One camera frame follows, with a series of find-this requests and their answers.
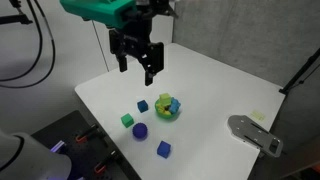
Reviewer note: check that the purple glowing light bar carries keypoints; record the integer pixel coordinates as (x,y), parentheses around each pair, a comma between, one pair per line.
(58,146)

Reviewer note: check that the blue block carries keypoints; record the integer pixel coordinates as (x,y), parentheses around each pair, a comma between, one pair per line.
(163,149)

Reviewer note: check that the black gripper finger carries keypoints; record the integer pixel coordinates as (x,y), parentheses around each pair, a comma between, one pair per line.
(121,50)
(155,58)

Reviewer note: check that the black orange toggle clamp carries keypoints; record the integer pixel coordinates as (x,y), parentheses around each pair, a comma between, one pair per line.
(86,134)
(106,162)

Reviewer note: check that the black perforated base board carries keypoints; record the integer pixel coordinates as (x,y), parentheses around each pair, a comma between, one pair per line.
(76,150)

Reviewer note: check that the purple spiky ball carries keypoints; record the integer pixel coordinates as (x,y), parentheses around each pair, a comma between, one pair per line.
(140,131)

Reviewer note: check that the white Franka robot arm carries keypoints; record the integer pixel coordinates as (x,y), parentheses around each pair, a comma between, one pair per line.
(30,160)

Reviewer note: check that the black tripod stand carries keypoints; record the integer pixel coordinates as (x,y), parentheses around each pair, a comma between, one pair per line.
(300,75)

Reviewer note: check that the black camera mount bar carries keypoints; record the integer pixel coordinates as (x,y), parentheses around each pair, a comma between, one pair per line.
(16,19)

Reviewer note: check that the green bowl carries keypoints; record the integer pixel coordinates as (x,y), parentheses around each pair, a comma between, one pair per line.
(165,116)

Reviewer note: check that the grey metal bracket plate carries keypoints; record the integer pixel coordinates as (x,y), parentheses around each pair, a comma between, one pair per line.
(255,134)

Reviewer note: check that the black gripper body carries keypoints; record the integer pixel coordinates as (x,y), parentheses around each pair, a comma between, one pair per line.
(138,31)

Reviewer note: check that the teal wrist camera housing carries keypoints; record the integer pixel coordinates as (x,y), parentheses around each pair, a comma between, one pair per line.
(96,10)

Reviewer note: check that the yellow toy piece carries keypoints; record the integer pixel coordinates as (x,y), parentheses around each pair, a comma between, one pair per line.
(160,108)

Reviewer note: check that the pale yellow sticky note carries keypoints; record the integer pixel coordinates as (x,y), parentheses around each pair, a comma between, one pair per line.
(258,115)

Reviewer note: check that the navy block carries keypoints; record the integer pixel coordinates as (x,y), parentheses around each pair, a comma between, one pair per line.
(142,106)

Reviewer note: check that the light blue toy piece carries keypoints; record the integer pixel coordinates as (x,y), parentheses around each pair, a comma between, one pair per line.
(174,105)

